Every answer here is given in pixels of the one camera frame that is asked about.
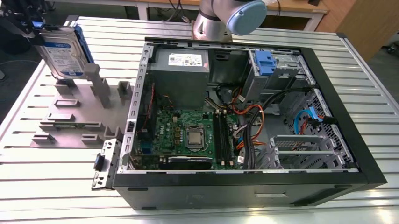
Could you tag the wooden desk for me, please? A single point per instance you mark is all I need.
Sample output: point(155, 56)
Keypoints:
point(169, 2)

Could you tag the grey metal drive cage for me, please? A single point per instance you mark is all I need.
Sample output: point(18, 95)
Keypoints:
point(274, 84)

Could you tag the black graphics card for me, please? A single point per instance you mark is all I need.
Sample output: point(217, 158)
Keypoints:
point(188, 162)

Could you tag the hard disk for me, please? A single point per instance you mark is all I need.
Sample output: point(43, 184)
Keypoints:
point(62, 58)

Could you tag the green motherboard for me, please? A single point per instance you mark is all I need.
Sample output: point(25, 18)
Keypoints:
point(200, 116)

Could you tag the blue drive latch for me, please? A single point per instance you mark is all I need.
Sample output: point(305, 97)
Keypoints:
point(265, 60)

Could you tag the black open PC case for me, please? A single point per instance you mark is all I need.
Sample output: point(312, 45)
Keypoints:
point(218, 191)

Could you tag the grey power supply unit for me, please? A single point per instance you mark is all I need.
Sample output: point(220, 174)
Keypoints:
point(181, 81)

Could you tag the black RAM slot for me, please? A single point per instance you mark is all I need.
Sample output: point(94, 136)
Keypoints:
point(218, 130)

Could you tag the blue rear port plug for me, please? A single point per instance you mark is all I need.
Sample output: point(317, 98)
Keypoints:
point(99, 162)

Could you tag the CPU socket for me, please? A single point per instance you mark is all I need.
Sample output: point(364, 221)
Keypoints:
point(196, 128)

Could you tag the metal disk bay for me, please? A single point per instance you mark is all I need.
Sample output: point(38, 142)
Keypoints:
point(297, 152)

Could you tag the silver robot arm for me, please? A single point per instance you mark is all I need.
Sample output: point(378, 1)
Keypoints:
point(212, 25)

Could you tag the grey parts rack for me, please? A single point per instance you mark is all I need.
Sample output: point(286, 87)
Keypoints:
point(85, 109)

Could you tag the wooden cabinet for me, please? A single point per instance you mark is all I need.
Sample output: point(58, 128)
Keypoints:
point(368, 23)

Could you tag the silver CPU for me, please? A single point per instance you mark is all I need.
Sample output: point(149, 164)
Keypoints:
point(196, 137)

